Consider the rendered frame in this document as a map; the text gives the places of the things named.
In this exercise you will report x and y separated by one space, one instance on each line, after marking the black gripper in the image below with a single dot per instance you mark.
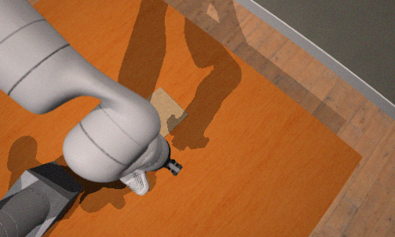
171 164

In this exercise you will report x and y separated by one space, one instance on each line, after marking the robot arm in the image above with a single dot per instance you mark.
119 138

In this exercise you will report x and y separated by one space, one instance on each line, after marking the tan square mat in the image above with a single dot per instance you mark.
170 113

